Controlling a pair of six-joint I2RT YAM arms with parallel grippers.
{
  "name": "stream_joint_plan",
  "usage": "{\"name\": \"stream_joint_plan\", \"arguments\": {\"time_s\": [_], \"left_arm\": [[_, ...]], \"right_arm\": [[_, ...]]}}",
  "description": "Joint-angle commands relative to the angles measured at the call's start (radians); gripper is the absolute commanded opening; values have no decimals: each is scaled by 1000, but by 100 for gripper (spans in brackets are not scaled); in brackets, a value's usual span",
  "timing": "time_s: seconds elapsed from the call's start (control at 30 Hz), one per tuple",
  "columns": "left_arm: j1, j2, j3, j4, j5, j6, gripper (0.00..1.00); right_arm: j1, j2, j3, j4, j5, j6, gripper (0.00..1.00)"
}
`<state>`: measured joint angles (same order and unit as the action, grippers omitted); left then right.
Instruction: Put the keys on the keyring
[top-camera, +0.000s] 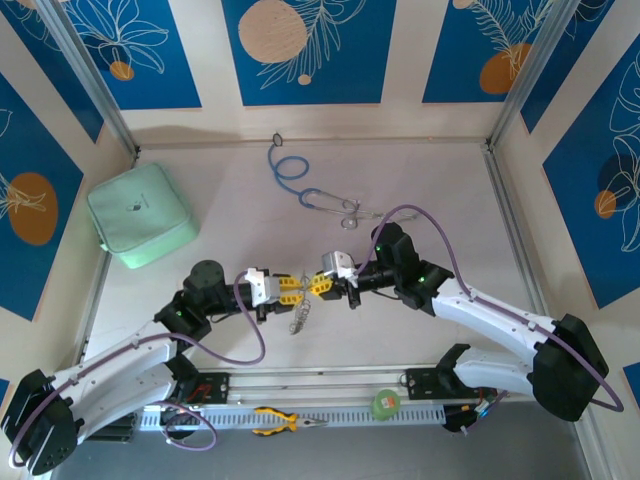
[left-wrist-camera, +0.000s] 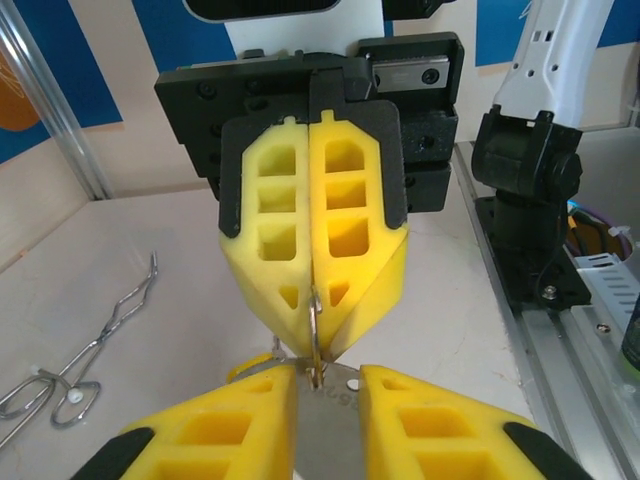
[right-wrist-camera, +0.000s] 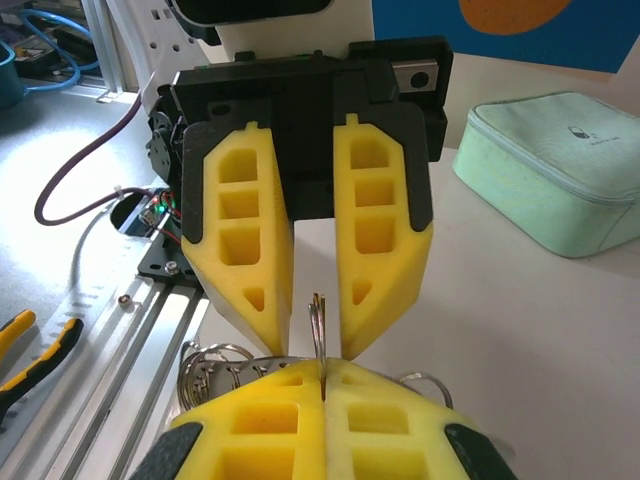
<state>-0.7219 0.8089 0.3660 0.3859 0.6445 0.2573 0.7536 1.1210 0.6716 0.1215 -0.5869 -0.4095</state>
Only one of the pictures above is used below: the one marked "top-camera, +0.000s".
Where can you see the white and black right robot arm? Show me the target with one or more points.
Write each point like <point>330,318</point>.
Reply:
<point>490,310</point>

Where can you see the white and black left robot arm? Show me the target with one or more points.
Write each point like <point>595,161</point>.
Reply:
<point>115,360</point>

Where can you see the blue stethoscope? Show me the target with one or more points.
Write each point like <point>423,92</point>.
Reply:
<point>302,199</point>

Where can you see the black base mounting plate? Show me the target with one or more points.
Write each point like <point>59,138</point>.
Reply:
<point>220,385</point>
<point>422,382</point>

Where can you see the mint green fabric pouch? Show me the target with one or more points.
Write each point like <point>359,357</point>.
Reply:
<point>140,215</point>

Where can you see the green tape roll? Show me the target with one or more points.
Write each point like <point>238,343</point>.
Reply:
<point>385,406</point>

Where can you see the black extrusion bar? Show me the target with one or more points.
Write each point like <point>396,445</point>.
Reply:
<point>117,427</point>

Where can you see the aluminium table edge rail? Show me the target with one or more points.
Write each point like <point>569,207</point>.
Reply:
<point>515,225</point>
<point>92,310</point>
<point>200,145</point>

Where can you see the aluminium frame post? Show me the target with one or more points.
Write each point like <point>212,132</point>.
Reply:
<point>84,65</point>
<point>530,65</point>

